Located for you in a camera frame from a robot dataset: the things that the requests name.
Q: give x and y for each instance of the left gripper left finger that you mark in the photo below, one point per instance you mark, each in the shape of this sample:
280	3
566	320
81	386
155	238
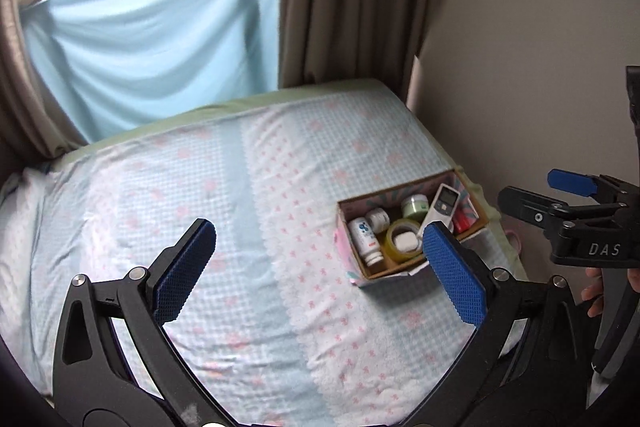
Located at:
114	365

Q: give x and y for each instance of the light blue hanging cloth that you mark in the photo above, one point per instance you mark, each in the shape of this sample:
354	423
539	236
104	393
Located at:
115	65

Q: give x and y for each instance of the white pill bottle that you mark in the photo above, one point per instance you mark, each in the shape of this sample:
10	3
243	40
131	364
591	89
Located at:
365	241

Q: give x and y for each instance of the green jar white lid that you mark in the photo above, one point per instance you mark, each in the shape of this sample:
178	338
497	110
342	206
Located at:
378	219

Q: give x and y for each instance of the patterned cardboard box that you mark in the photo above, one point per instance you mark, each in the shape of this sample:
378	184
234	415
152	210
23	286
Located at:
380	235

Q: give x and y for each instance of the white remote control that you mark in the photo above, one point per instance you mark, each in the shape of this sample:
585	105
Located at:
443	207

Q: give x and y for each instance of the brown left curtain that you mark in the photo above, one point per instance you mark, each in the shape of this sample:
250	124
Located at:
33	125

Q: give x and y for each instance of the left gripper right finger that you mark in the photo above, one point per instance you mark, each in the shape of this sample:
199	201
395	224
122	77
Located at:
522	365

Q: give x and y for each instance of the green mattress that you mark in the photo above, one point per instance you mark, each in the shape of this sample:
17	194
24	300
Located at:
352	136

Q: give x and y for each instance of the person's right hand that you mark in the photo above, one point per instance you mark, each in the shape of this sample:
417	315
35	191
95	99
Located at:
594	292

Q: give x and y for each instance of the pale green cream jar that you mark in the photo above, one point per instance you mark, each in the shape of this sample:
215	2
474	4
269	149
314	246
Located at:
415	207

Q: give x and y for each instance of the red small box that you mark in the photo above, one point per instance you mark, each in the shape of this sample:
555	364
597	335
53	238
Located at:
463	220

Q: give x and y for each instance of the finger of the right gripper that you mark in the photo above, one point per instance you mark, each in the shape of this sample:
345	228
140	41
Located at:
538	210
575	183

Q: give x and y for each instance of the white earbuds case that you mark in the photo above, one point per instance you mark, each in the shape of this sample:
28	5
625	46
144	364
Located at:
406	242

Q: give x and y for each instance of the checkered floral bedsheet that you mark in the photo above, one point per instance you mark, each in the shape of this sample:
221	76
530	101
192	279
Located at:
273	329

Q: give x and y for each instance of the yellow tape roll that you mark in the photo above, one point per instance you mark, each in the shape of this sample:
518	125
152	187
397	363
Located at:
396	227

